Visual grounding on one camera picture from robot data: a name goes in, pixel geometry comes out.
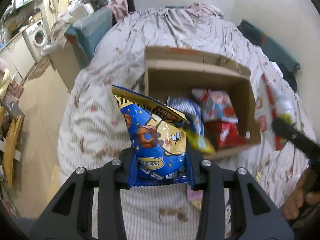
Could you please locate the brown floor mat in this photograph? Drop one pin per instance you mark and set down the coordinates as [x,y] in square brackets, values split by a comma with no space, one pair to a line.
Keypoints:
[40,68]

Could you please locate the right hand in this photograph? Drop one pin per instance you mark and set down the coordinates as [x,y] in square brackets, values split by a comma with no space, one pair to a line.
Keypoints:
[297,198]

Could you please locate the white red snack bag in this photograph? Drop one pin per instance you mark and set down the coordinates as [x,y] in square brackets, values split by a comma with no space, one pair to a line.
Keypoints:
[271,103]

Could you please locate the pink flat snack packet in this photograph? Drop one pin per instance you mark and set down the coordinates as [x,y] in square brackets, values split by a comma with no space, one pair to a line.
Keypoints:
[194,195]

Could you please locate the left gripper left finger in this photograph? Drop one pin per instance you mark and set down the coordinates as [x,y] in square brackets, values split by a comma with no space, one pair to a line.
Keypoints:
[69,213]

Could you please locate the white orange shrimp snack bag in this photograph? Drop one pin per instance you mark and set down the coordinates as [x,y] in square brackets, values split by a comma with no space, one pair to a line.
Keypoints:
[215,105]

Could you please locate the yellow snack bag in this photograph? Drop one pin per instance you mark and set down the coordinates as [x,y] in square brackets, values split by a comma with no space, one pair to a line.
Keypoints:
[199,142]

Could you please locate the teal blanket by wall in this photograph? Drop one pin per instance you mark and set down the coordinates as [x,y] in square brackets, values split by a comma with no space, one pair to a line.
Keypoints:
[275,52]

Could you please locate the white washing machine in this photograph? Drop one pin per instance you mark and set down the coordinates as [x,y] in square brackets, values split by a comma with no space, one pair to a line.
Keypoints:
[35,37]

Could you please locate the brown cardboard box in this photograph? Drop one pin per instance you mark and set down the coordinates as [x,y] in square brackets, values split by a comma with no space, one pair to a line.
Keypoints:
[184,73]

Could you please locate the beige storage cabinet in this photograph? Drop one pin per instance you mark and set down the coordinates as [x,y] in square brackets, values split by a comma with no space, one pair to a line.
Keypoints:
[68,61]

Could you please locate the white blue striped snack bag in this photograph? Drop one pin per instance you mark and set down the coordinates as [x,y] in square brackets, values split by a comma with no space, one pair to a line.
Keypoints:
[191,110]

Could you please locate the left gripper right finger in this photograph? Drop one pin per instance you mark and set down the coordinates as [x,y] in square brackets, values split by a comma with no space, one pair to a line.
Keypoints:
[253,214]

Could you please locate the blue cartoon snack bag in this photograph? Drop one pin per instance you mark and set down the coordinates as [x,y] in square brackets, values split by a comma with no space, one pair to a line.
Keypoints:
[157,137]

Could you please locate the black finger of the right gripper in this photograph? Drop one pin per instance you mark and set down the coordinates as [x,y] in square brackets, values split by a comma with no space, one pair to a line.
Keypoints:
[302,142]

